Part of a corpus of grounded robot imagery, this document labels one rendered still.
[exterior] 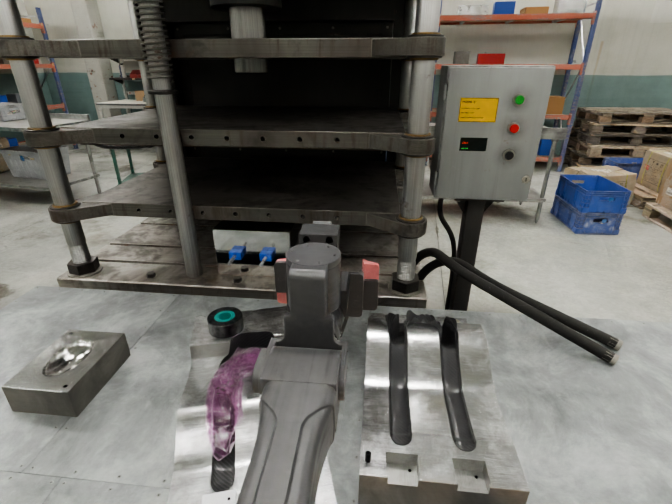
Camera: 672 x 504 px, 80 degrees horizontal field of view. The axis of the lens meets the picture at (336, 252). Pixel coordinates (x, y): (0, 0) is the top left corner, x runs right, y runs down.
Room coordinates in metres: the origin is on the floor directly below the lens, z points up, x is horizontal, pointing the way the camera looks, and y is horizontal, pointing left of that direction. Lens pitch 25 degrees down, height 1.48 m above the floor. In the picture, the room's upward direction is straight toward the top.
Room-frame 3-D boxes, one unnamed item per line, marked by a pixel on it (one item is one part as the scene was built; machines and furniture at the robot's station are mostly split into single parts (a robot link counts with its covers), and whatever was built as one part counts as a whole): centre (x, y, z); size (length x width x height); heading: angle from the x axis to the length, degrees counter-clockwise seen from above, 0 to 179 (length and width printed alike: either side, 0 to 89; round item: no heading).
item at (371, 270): (0.50, -0.02, 1.20); 0.09 x 0.07 x 0.07; 175
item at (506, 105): (1.33, -0.48, 0.74); 0.31 x 0.22 x 1.47; 84
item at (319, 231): (0.43, 0.02, 1.26); 0.07 x 0.06 x 0.11; 85
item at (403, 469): (0.43, -0.11, 0.87); 0.05 x 0.05 x 0.04; 84
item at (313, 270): (0.34, 0.03, 1.24); 0.12 x 0.09 x 0.12; 175
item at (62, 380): (0.72, 0.61, 0.84); 0.20 x 0.15 x 0.07; 174
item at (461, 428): (0.64, -0.18, 0.92); 0.35 x 0.16 x 0.09; 174
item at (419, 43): (1.59, 0.29, 1.45); 1.29 x 0.82 x 0.19; 84
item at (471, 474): (0.42, -0.21, 0.87); 0.05 x 0.05 x 0.04; 84
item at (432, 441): (0.65, -0.19, 0.87); 0.50 x 0.26 x 0.14; 174
